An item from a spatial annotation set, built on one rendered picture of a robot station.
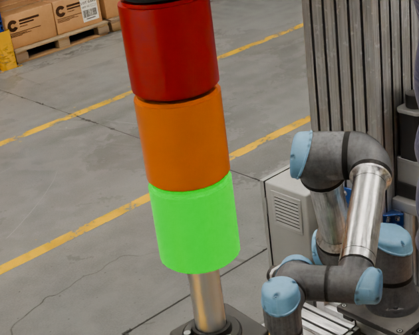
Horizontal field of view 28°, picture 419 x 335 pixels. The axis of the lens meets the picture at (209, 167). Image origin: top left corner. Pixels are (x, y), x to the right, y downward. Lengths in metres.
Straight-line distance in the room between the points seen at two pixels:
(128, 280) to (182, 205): 4.19
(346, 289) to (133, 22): 1.31
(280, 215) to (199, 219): 2.25
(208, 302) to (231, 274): 4.04
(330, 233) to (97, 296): 2.53
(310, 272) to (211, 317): 1.20
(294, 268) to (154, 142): 1.29
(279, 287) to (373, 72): 0.86
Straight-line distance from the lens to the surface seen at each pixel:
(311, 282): 1.72
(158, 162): 0.47
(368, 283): 1.70
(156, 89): 0.45
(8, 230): 5.49
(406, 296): 2.37
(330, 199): 2.10
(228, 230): 0.49
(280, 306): 1.64
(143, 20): 0.44
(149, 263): 4.78
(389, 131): 2.43
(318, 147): 1.97
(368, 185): 1.88
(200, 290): 0.52
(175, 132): 0.46
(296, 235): 2.72
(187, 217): 0.48
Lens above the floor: 2.42
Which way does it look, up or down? 25 degrees down
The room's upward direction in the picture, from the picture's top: 8 degrees counter-clockwise
